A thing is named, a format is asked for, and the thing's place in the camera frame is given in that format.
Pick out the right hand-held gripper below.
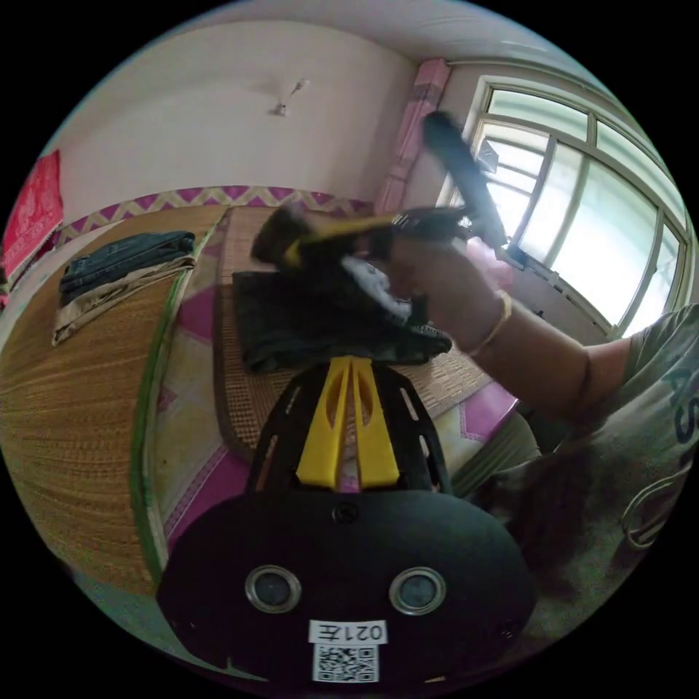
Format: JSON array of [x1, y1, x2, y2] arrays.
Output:
[[250, 205, 477, 269]]

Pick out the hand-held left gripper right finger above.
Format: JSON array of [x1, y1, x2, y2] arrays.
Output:
[[352, 358, 400, 490]]

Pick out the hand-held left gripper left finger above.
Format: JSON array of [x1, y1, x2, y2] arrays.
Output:
[[295, 355, 352, 488]]

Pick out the dark gray jeans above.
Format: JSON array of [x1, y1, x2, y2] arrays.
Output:
[[231, 255, 455, 376]]

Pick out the person's right forearm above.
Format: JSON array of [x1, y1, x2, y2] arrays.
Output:
[[468, 292, 652, 435]]

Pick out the person's right hand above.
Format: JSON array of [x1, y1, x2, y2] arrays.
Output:
[[390, 233, 516, 359]]

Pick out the pink curtain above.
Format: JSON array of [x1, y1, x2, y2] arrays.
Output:
[[373, 57, 453, 215]]

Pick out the pile of clothes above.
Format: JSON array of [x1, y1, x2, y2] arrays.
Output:
[[51, 229, 197, 348]]

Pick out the bed with woven mats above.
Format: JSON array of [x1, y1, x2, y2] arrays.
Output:
[[0, 184, 521, 597]]

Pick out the person's body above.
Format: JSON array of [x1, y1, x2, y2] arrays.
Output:
[[451, 303, 699, 648]]

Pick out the window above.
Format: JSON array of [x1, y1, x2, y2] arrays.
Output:
[[445, 74, 698, 342]]

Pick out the red patterned cloth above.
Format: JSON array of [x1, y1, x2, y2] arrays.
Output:
[[1, 149, 64, 280]]

